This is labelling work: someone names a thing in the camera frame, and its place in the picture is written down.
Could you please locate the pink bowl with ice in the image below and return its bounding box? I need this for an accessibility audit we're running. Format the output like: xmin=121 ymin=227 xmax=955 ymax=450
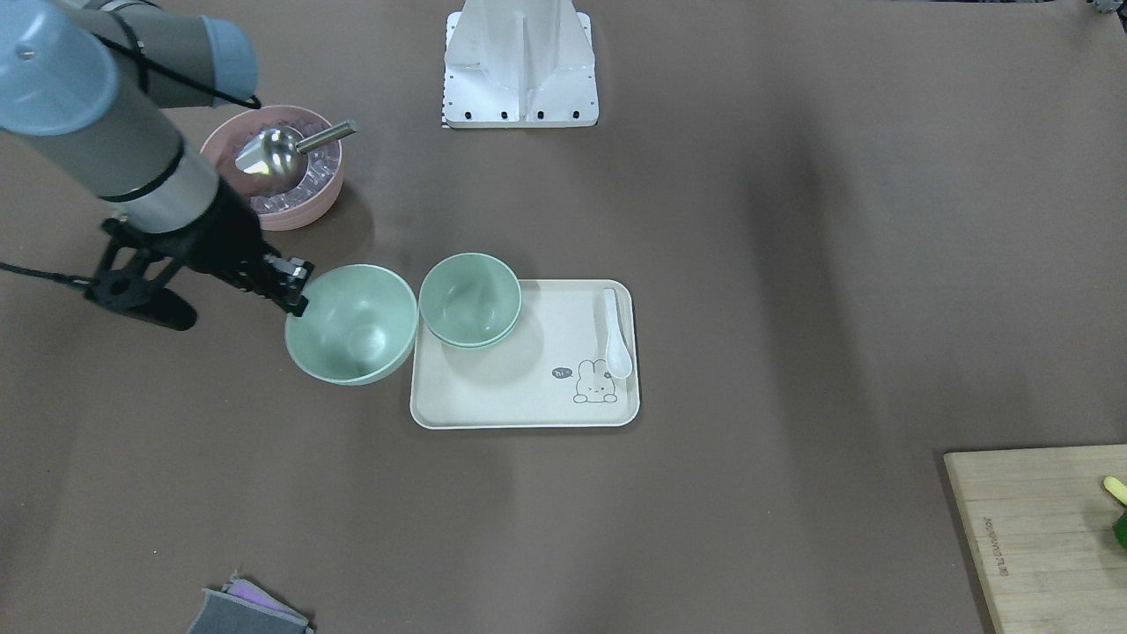
xmin=201 ymin=105 xmax=343 ymax=232

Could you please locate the wooden cutting board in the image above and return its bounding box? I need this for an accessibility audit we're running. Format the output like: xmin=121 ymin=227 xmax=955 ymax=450
xmin=943 ymin=443 xmax=1126 ymax=633

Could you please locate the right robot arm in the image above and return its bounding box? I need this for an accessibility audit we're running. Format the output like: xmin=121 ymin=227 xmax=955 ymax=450
xmin=1 ymin=1 xmax=313 ymax=330

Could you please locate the green bowl on tray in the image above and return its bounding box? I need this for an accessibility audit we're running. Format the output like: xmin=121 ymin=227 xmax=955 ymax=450
xmin=427 ymin=322 xmax=516 ymax=350

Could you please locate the green bowl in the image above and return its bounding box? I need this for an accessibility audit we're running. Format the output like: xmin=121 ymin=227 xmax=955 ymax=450
xmin=427 ymin=322 xmax=516 ymax=350
xmin=284 ymin=264 xmax=419 ymax=387
xmin=419 ymin=253 xmax=523 ymax=328

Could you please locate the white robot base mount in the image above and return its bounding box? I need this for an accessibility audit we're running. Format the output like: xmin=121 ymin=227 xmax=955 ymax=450
xmin=440 ymin=1 xmax=600 ymax=130

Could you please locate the metal ice scoop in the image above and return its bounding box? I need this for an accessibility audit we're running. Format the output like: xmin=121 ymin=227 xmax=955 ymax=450
xmin=234 ymin=120 xmax=357 ymax=196

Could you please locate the cream rabbit serving tray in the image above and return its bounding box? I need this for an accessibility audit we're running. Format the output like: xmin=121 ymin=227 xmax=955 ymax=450
xmin=409 ymin=278 xmax=644 ymax=430

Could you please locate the white ceramic spoon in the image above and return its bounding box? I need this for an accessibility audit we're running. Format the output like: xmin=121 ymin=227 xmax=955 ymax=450
xmin=602 ymin=288 xmax=635 ymax=379

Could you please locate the yellow green object on board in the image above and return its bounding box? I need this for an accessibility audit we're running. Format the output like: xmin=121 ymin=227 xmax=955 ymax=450
xmin=1103 ymin=475 xmax=1127 ymax=551

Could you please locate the grey folded cloth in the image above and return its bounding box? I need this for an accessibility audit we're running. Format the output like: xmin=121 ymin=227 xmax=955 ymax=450
xmin=186 ymin=573 xmax=316 ymax=633

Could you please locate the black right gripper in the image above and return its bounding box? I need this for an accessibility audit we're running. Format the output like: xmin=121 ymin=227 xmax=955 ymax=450
xmin=85 ymin=184 xmax=316 ymax=330

